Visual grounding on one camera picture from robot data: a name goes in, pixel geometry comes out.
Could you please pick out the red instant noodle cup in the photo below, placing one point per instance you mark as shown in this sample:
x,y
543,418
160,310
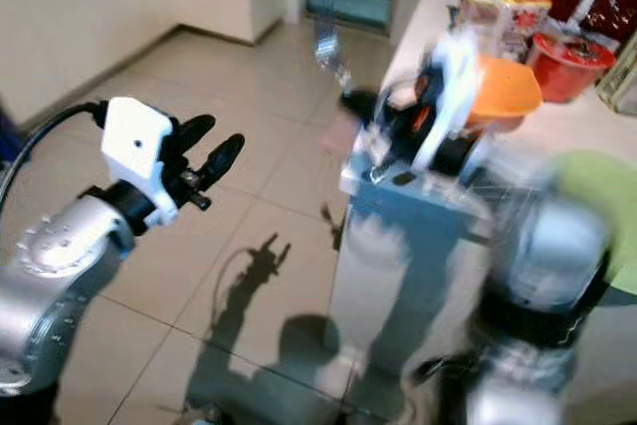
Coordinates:
x,y
567,67

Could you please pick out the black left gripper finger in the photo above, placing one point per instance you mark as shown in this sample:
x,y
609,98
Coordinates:
x,y
221,158
195,130

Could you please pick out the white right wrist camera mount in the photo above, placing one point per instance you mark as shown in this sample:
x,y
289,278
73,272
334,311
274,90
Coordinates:
x,y
453,87

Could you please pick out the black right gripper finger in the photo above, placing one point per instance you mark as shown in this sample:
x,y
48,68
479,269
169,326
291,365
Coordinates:
x,y
390,172
358,104

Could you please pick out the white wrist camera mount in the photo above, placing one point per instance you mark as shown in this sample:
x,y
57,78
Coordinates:
x,y
144,146
453,87

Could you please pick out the orange plastic bowl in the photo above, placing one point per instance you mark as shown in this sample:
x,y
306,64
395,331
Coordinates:
x,y
508,92

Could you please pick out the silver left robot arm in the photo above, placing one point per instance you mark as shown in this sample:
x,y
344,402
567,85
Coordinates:
x,y
60,276

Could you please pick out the clear glass container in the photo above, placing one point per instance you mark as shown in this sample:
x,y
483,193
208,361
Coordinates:
x,y
622,82

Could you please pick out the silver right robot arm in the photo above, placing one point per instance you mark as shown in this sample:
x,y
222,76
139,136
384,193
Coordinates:
x,y
547,266

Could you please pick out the light green plate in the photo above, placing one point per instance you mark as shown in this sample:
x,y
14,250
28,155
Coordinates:
x,y
607,211

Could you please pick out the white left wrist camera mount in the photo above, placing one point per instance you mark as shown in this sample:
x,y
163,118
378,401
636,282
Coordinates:
x,y
144,146

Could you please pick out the dark red snack bag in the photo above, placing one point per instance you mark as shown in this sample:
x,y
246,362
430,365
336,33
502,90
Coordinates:
x,y
592,2

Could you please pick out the blue fabric object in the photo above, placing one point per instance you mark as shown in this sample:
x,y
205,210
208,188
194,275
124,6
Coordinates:
x,y
6,136

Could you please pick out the white table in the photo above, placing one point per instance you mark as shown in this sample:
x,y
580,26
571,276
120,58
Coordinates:
x,y
398,246

